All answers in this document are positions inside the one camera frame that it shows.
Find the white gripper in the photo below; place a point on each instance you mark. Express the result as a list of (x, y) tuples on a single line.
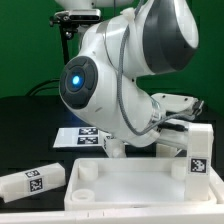
[(174, 133)]

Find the white desk top panel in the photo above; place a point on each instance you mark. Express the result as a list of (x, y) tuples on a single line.
[(107, 183)]

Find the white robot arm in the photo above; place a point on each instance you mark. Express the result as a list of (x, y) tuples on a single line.
[(99, 84)]

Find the white front obstacle bar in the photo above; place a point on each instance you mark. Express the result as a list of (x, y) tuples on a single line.
[(150, 215)]

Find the white paper with markers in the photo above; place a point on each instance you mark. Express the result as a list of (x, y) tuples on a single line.
[(78, 137)]

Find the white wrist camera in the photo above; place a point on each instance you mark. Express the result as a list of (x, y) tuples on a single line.
[(175, 101)]

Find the black camera stand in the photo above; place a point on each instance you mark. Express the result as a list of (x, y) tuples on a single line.
[(71, 22)]

